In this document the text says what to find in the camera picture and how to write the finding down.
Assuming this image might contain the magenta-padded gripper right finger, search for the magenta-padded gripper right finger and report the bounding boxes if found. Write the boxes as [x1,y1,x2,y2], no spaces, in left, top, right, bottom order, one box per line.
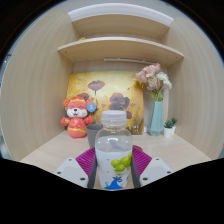
[130,146,174,189]

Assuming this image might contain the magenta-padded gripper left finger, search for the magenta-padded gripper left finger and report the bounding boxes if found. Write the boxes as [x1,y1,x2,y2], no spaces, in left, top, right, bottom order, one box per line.
[54,147,99,190]

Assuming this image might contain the clear plastic water bottle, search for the clear plastic water bottle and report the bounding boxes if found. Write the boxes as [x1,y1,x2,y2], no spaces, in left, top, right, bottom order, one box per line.
[94,109,134,191]

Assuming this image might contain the grey cup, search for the grey cup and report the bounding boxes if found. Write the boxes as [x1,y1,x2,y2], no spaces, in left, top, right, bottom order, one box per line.
[85,123,104,149]

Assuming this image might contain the small potted succulent plant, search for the small potted succulent plant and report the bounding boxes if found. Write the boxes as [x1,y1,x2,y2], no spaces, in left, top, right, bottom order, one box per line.
[163,117,179,138]

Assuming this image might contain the teal faceted vase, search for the teal faceted vase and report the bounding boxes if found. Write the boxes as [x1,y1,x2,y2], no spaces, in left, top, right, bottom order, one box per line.
[146,100,165,137]

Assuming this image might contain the red plush mouse toy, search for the red plush mouse toy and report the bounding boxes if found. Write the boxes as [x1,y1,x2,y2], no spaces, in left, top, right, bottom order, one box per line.
[60,95,98,139]

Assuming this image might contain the pink and white flower bouquet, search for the pink and white flower bouquet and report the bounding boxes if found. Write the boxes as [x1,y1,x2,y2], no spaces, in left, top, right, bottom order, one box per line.
[135,62,173,103]

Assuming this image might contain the yellow poppy flower painting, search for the yellow poppy flower painting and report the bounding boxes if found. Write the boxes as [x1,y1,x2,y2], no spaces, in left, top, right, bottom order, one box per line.
[65,70,145,135]

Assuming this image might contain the white light strip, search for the white light strip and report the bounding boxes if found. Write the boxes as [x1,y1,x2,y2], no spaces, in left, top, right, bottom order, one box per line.
[103,57,154,65]

